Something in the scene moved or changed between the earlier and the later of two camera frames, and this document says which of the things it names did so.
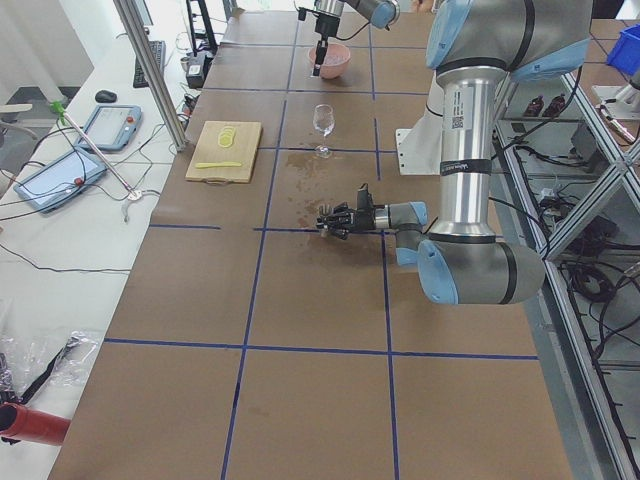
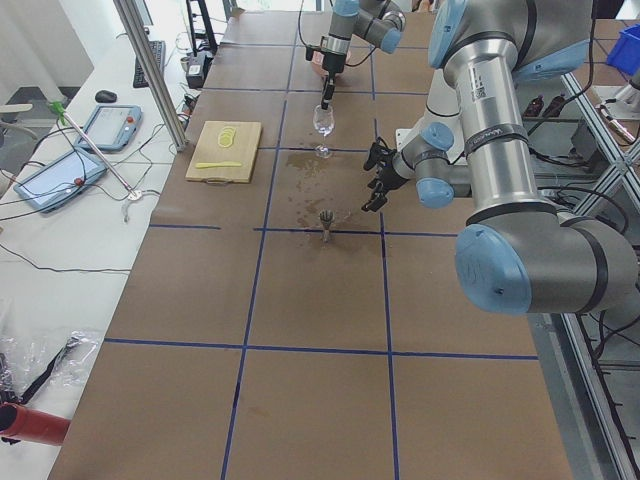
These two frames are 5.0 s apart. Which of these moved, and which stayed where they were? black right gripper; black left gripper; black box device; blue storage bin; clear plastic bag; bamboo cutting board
Moved: black left gripper; black right gripper
Stayed: bamboo cutting board; clear plastic bag; black box device; blue storage bin
